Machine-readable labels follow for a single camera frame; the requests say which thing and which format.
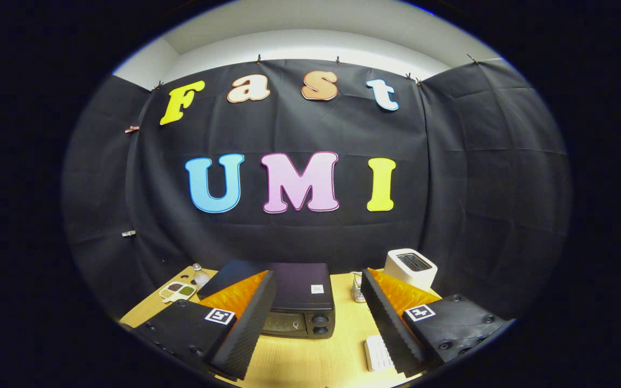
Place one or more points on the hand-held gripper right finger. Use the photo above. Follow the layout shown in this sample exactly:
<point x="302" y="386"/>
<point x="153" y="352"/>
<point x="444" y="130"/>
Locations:
<point x="386" y="323"/>

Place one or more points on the black toaster oven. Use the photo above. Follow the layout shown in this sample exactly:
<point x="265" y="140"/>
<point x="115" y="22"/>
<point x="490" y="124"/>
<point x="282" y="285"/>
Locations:
<point x="299" y="280"/>

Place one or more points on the white divided spice dish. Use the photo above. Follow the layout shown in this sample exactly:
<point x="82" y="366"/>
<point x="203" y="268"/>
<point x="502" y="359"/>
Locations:
<point x="177" y="291"/>

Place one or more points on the small clear bottle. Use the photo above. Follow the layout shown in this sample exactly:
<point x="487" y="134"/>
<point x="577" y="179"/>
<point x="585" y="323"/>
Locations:
<point x="200" y="277"/>

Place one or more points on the black backdrop cloth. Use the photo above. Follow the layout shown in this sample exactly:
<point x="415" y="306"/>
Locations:
<point x="316" y="129"/>

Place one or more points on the white toaster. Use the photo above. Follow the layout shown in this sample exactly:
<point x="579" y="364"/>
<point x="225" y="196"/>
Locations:
<point x="405" y="272"/>

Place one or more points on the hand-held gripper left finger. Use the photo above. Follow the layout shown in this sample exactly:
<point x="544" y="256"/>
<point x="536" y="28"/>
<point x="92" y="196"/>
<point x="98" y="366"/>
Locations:
<point x="251" y="323"/>

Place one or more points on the white rectangular plate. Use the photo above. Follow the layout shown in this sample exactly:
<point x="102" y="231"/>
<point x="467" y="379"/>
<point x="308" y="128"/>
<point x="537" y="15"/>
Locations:
<point x="378" y="353"/>

